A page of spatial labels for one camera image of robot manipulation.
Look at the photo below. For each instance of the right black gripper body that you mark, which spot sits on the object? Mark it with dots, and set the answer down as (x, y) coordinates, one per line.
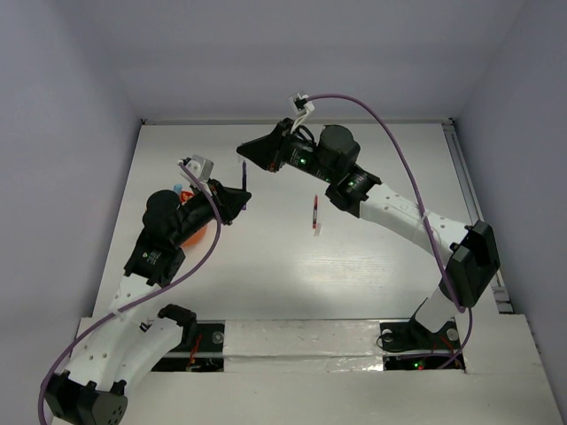
(297, 151)

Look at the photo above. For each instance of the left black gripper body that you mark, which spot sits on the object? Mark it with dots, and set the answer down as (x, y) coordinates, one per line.
(217, 196)

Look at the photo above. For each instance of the purple gel pen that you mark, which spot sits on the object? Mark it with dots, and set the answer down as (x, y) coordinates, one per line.
(244, 180)

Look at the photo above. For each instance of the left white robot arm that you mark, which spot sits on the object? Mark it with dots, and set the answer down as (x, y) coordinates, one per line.
(113, 357)

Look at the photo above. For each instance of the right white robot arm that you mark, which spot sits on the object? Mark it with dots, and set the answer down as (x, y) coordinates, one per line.
(468, 253)

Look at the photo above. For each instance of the orange pen holder cup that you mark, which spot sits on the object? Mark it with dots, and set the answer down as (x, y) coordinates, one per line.
(185, 196)

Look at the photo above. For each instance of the red gel pen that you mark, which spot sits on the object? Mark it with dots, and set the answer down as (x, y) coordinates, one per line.
(315, 213)

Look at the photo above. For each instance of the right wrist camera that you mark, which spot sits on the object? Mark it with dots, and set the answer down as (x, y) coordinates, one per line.
(303, 108)

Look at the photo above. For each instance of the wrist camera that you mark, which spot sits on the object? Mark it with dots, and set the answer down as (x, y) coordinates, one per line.
(303, 108)
(199, 167)

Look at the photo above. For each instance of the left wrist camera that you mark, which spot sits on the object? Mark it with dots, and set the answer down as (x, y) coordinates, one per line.
(199, 167)

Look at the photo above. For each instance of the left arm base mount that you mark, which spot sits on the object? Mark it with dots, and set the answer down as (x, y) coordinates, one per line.
(203, 355)

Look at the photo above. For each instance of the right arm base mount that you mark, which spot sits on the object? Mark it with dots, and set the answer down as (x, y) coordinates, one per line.
(406, 347)

